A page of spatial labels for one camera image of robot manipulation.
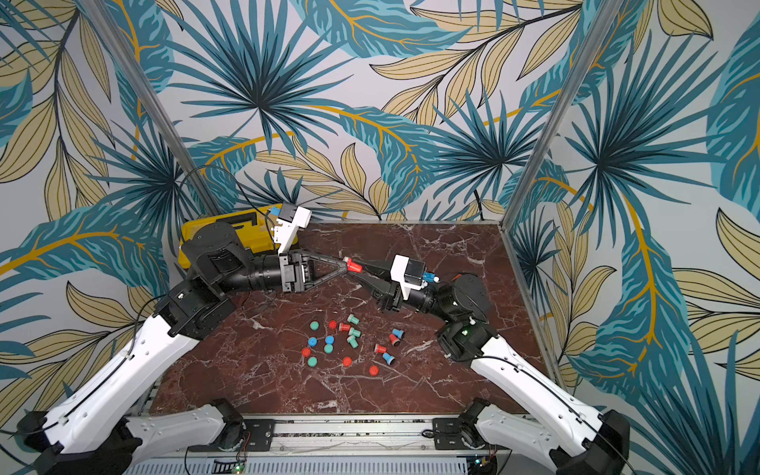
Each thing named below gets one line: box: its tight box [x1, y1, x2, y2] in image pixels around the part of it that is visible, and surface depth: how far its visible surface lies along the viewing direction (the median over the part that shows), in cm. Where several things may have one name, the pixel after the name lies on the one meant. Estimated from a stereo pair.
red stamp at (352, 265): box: [342, 256, 364, 275], surface depth 51 cm
